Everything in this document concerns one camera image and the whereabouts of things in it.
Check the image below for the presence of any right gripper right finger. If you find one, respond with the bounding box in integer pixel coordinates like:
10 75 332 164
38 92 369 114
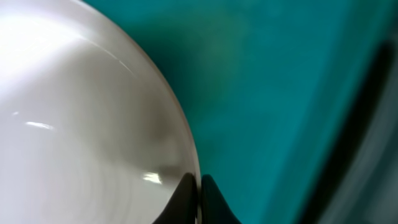
201 174 241 224

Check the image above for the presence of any teal serving tray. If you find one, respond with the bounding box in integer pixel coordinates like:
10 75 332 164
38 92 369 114
89 0 397 223

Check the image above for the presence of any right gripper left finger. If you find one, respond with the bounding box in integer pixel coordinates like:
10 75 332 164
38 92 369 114
153 173 197 224

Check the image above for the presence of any large pink plate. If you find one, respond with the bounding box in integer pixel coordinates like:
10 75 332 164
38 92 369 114
1 1 200 223

